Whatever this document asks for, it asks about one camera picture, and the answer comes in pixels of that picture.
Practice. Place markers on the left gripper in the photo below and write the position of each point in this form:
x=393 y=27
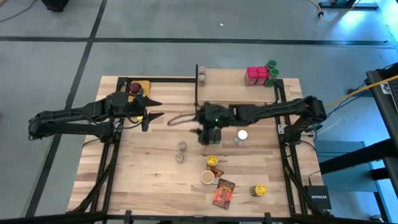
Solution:
x=143 y=109

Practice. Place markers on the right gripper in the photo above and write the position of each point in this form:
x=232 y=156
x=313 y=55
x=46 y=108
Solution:
x=214 y=115

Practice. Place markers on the red smoked paprika tin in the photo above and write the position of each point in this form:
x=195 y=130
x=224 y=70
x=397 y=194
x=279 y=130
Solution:
x=263 y=74
x=251 y=76

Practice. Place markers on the orange taco seasoning packet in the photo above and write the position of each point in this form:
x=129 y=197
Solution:
x=217 y=171

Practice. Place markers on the dark orange printed spice packet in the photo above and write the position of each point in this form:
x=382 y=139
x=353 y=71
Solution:
x=223 y=193

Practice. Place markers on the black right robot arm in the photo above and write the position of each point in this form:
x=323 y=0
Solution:
x=273 y=109

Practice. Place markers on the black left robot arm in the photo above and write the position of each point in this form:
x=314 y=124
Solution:
x=77 y=127

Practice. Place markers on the dark red apple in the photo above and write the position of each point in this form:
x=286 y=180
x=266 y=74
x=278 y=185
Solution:
x=134 y=87

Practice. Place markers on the white-lidded glass spice jar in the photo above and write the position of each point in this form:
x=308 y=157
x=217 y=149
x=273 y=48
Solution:
x=242 y=135

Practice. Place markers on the black floor object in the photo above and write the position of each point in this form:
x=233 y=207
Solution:
x=56 y=4

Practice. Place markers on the black side desk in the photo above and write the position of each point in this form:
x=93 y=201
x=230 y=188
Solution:
x=385 y=118

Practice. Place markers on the black stand base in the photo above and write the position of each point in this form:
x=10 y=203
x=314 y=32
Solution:
x=348 y=4

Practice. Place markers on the black aluminium table frame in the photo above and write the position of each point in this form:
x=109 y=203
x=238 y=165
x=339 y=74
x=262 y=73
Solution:
x=155 y=80

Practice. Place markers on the black Netgear network switch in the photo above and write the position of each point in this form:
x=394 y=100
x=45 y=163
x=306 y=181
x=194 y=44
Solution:
x=317 y=196

